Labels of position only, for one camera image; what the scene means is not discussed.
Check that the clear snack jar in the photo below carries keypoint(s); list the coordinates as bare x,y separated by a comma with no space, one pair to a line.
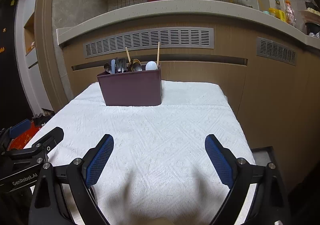
290,14

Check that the wooden spoon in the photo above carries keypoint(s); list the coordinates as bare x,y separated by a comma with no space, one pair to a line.
136,61

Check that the stainless steel spoon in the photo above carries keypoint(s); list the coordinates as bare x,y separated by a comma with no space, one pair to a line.
137,67

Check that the wooden chopstick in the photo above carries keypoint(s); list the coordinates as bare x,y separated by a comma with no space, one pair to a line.
128,55
158,50

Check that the yellow container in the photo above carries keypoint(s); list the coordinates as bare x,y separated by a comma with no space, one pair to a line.
277,13

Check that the glass pot lid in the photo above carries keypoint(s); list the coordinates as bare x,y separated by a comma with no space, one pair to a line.
254,4

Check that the black handled brown spoon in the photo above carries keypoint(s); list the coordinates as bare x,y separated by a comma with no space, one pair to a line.
129,67

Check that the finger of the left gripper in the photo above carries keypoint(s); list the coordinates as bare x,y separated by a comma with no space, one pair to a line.
50,138
19,129

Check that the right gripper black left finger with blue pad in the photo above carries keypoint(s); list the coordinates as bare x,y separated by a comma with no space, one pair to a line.
84,172

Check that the long grey ventilation grille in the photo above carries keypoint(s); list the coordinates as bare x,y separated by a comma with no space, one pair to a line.
170,37

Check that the purple plastic utensil caddy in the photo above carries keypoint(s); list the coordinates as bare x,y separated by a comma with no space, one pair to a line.
137,88

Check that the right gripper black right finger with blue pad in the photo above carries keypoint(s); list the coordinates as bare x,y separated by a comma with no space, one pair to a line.
233,172

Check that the white textured table cloth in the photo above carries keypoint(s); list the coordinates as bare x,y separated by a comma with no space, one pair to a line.
159,166

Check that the beige stone countertop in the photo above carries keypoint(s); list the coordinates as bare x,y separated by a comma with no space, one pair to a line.
183,7

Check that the white plastic spoon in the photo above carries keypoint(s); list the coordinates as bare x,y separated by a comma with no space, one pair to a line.
151,65

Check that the blue-grey silicone spoon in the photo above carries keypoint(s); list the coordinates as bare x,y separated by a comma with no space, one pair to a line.
113,66

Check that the red box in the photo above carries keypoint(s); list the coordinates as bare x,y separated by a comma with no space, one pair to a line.
21,141

